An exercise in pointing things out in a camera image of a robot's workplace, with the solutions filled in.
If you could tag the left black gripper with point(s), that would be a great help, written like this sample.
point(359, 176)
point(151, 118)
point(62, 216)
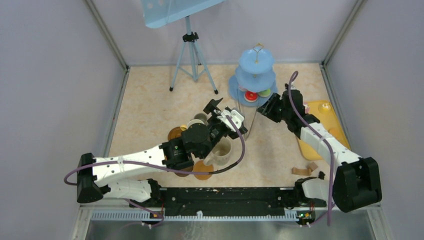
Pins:
point(212, 107)

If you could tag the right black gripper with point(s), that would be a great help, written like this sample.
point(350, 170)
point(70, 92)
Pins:
point(267, 109)

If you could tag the green donut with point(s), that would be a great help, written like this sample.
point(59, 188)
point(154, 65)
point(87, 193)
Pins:
point(265, 93)

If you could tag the red donut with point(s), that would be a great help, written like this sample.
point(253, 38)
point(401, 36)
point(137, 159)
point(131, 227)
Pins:
point(251, 97)

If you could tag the purple donut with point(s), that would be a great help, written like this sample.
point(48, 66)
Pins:
point(242, 89)

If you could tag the metal tongs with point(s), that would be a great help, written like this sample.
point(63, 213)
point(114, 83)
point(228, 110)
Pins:
point(249, 110)

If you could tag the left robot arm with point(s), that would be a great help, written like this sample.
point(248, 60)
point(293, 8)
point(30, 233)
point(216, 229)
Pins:
point(111, 177)

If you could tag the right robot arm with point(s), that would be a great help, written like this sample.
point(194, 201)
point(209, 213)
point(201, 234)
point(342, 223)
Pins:
point(355, 181)

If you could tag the small olive cup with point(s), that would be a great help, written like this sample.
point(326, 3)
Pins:
point(202, 117)

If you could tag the blue three-tier cake stand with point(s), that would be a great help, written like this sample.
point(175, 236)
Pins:
point(254, 73)

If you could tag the large cream mug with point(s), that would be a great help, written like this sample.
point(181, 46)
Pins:
point(220, 154)

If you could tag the yellow mug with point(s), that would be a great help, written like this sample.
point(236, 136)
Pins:
point(185, 127)

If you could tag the yellow cupcake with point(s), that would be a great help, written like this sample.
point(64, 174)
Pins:
point(325, 108)

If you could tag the orange-brown coaster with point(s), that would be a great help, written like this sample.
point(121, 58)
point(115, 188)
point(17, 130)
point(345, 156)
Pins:
point(201, 167)

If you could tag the dark brown coaster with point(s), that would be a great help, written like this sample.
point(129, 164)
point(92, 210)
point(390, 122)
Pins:
point(184, 172)

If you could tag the blue tripod stand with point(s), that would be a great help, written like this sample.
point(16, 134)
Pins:
point(197, 60)

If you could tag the orange biscuit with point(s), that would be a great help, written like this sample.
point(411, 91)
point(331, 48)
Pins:
point(335, 132)

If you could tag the brown wooden blocks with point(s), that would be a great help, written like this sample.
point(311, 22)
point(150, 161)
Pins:
point(305, 171)

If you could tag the small black block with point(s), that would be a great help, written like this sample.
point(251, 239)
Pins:
point(321, 175)

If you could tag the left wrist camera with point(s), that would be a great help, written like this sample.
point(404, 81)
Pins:
point(236, 117)

